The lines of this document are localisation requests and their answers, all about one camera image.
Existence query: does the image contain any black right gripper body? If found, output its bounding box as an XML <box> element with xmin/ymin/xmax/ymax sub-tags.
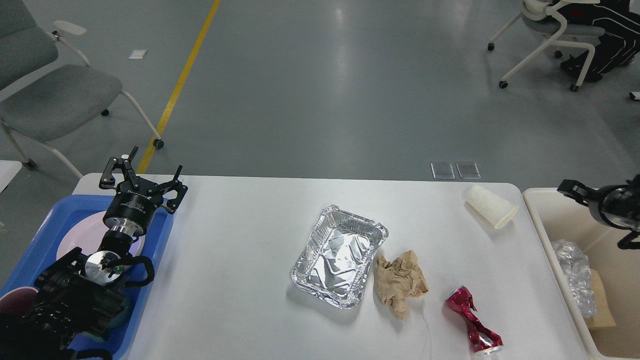
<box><xmin>598</xmin><ymin>175</ymin><xmax>640</xmax><ymax>231</ymax></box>

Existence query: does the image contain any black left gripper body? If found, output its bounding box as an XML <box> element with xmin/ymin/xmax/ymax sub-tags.
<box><xmin>102</xmin><ymin>191</ymin><xmax>165</xmax><ymax>237</ymax></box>

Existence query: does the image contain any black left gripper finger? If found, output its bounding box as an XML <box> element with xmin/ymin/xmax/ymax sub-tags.
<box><xmin>145</xmin><ymin>165</ymin><xmax>188</xmax><ymax>214</ymax></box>
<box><xmin>98</xmin><ymin>146</ymin><xmax>146</xmax><ymax>196</ymax></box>

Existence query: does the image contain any pink plate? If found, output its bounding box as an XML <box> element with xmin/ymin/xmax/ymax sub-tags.
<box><xmin>46</xmin><ymin>210</ymin><xmax>153</xmax><ymax>286</ymax></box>

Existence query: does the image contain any foil and plastic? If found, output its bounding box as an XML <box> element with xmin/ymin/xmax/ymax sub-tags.
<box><xmin>551</xmin><ymin>239</ymin><xmax>597</xmax><ymax>318</ymax></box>

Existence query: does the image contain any brown paper bag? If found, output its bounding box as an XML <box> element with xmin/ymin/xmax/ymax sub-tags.
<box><xmin>583</xmin><ymin>268</ymin><xmax>617</xmax><ymax>331</ymax></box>

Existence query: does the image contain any aluminium foil tray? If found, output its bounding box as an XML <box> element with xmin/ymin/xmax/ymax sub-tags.
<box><xmin>290</xmin><ymin>205</ymin><xmax>389</xmax><ymax>310</ymax></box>

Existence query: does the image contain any crushed red can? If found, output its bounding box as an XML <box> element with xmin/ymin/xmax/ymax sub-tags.
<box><xmin>444</xmin><ymin>285</ymin><xmax>505</xmax><ymax>356</ymax></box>

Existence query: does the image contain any brown paper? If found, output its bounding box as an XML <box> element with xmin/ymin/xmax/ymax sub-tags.
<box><xmin>374</xmin><ymin>250</ymin><xmax>430</xmax><ymax>321</ymax></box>

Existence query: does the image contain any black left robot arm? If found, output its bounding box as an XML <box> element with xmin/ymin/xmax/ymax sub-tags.
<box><xmin>1</xmin><ymin>146</ymin><xmax>188</xmax><ymax>360</ymax></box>

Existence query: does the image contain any beige plastic bin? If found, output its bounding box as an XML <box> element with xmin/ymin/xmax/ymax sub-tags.
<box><xmin>522</xmin><ymin>187</ymin><xmax>640</xmax><ymax>360</ymax></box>

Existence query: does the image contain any white foam container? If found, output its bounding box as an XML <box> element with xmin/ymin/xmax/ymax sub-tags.
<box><xmin>465</xmin><ymin>185</ymin><xmax>519</xmax><ymax>229</ymax></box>

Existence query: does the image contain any grey office chair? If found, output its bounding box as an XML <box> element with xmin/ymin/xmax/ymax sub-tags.
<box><xmin>0</xmin><ymin>0</ymin><xmax>164</xmax><ymax>178</ymax></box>

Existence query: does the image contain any blue plastic tray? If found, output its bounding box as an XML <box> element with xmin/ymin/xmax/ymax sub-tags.
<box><xmin>1</xmin><ymin>194</ymin><xmax>174</xmax><ymax>360</ymax></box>

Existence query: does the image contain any white table corner at left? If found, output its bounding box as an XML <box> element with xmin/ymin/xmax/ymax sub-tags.
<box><xmin>0</xmin><ymin>159</ymin><xmax>23</xmax><ymax>193</ymax></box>

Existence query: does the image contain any clear floor socket cover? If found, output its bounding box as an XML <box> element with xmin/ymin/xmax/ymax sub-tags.
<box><xmin>430</xmin><ymin>162</ymin><xmax>457</xmax><ymax>180</ymax></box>
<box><xmin>455</xmin><ymin>161</ymin><xmax>482</xmax><ymax>180</ymax></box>

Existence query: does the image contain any white paper scrap on floor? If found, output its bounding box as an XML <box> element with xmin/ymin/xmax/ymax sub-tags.
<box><xmin>128</xmin><ymin>49</ymin><xmax>148</xmax><ymax>60</ymax></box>

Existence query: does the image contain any pink ribbed mug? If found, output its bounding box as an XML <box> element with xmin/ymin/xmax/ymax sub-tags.
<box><xmin>0</xmin><ymin>286</ymin><xmax>39</xmax><ymax>317</ymax></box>

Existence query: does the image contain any person in black tracksuit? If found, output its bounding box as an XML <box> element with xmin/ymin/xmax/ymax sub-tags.
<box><xmin>558</xmin><ymin>0</ymin><xmax>640</xmax><ymax>82</ymax></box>

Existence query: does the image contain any white wheeled chair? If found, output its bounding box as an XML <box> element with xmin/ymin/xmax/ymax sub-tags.
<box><xmin>487</xmin><ymin>0</ymin><xmax>605</xmax><ymax>92</ymax></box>

